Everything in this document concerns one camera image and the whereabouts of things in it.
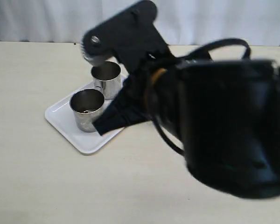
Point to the white plastic tray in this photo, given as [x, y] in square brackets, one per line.
[61, 117]

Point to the steel mug with pellets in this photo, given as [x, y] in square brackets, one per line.
[107, 78]

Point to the white curtain backdrop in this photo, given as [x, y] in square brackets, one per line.
[180, 22]

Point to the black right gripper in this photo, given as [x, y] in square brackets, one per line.
[131, 37]

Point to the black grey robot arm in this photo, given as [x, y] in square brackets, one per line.
[216, 106]

